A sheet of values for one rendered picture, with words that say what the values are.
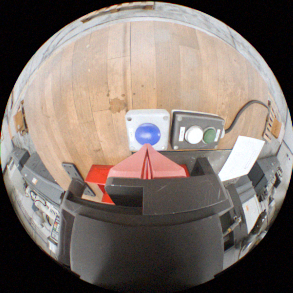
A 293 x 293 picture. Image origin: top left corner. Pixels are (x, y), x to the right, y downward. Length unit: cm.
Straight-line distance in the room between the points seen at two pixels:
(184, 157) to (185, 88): 15
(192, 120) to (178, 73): 8
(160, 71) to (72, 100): 18
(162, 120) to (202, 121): 7
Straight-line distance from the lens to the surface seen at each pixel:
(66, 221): 32
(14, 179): 465
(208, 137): 19
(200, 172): 24
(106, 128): 21
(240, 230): 55
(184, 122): 16
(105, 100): 19
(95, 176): 26
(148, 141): 16
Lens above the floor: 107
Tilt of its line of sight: 54 degrees down
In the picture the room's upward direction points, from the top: 179 degrees counter-clockwise
